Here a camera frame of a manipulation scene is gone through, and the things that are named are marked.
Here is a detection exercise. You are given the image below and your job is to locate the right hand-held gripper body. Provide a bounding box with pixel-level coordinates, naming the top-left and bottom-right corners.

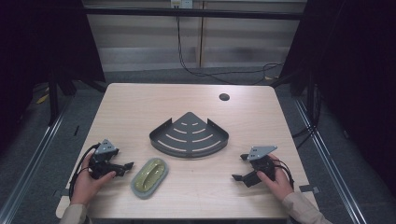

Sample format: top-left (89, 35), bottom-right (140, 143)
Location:
top-left (242, 145), bottom-right (278, 189)

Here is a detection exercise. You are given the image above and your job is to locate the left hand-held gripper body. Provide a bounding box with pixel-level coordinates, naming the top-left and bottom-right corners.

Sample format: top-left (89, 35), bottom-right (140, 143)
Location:
top-left (88, 138), bottom-right (126, 180)

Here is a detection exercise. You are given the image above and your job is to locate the person's right hand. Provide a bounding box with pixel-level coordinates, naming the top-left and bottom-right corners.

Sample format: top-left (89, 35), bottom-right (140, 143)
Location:
top-left (256, 153), bottom-right (295, 203)

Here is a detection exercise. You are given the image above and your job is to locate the person's left hand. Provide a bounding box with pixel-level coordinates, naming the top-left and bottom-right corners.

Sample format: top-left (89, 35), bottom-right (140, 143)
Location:
top-left (70, 155), bottom-right (117, 206)

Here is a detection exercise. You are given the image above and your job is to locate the dark grey corner shelf rack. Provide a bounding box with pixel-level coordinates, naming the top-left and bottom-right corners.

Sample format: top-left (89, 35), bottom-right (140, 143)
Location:
top-left (148, 111), bottom-right (230, 159)

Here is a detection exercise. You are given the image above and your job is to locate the black curtain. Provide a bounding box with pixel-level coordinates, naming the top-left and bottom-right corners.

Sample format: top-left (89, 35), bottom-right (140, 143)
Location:
top-left (278, 0), bottom-right (396, 197)
top-left (0, 0), bottom-right (106, 153)

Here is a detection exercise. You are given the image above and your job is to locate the black horizontal bar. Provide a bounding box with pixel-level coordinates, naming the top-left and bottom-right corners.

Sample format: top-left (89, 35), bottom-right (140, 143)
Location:
top-left (83, 7), bottom-right (307, 21)

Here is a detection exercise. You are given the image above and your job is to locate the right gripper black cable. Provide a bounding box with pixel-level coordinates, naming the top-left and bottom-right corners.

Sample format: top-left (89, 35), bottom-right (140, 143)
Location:
top-left (274, 159), bottom-right (295, 189)

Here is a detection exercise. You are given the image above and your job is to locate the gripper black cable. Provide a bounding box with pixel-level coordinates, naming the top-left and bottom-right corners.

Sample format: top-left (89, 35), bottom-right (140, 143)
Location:
top-left (274, 159), bottom-right (295, 189)
top-left (67, 143), bottom-right (102, 202)

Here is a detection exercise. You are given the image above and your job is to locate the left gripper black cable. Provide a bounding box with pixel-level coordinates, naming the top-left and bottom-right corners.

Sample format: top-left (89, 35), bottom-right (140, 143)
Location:
top-left (67, 143), bottom-right (102, 202)

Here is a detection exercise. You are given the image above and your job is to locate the black floor cable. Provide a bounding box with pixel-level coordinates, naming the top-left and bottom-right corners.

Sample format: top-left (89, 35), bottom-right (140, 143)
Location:
top-left (176, 15), bottom-right (285, 86)

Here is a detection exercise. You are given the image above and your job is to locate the white wall socket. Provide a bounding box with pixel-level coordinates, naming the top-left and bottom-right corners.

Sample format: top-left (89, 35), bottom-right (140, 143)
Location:
top-left (170, 0), bottom-right (194, 9)

